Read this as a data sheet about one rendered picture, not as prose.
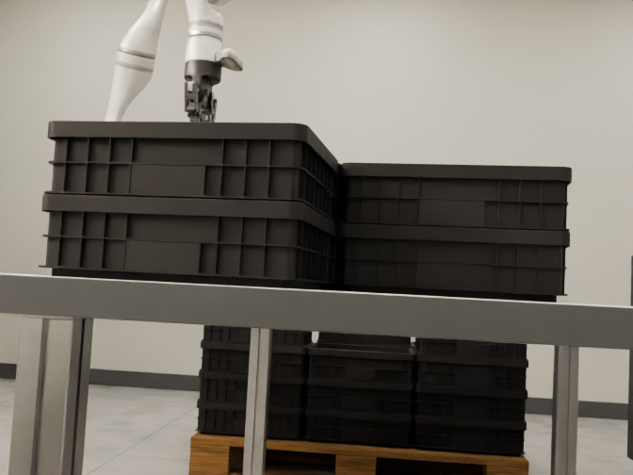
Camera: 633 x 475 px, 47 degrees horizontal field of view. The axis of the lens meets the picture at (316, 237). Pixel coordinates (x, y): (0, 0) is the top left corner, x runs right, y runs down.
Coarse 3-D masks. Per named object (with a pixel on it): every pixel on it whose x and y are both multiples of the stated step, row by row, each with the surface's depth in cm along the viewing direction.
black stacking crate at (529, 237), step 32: (352, 224) 128; (352, 256) 129; (384, 256) 128; (416, 256) 127; (448, 256) 126; (480, 256) 125; (512, 256) 124; (544, 256) 123; (352, 288) 129; (384, 288) 128; (416, 288) 127; (448, 288) 124; (480, 288) 123; (512, 288) 123; (544, 288) 122
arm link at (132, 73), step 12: (120, 60) 174; (132, 60) 173; (144, 60) 174; (120, 72) 175; (132, 72) 174; (144, 72) 175; (120, 84) 175; (132, 84) 175; (144, 84) 177; (120, 96) 176; (132, 96) 177; (108, 108) 179; (120, 108) 176; (108, 120) 178; (120, 120) 177
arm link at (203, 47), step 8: (192, 40) 145; (200, 40) 144; (208, 40) 145; (216, 40) 146; (192, 48) 145; (200, 48) 144; (208, 48) 144; (216, 48) 145; (192, 56) 144; (200, 56) 144; (208, 56) 144; (216, 56) 145; (224, 56) 142; (232, 56) 143; (224, 64) 147; (232, 64) 147; (240, 64) 148
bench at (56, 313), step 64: (64, 320) 78; (192, 320) 72; (256, 320) 72; (320, 320) 71; (384, 320) 70; (448, 320) 70; (512, 320) 69; (576, 320) 69; (64, 384) 78; (256, 384) 221; (576, 384) 212; (64, 448) 78; (256, 448) 218
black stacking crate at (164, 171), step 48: (96, 144) 107; (144, 144) 105; (192, 144) 104; (240, 144) 103; (288, 144) 101; (48, 192) 107; (96, 192) 105; (144, 192) 104; (192, 192) 103; (240, 192) 102; (288, 192) 101
